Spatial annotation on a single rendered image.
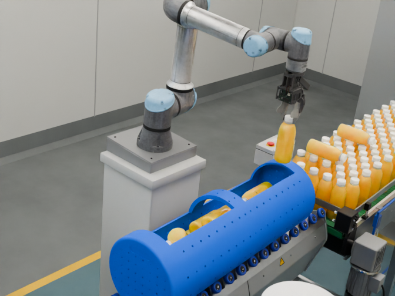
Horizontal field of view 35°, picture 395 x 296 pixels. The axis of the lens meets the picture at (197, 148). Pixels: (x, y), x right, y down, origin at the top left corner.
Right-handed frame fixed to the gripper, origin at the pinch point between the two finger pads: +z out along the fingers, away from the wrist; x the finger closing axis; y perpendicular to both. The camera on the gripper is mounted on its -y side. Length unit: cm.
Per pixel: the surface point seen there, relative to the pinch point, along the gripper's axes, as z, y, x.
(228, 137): 147, -235, -186
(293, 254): 56, 1, 13
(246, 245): 33, 41, 14
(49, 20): 41, -101, -275
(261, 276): 56, 24, 13
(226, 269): 38, 51, 14
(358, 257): 66, -32, 29
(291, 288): 40, 40, 34
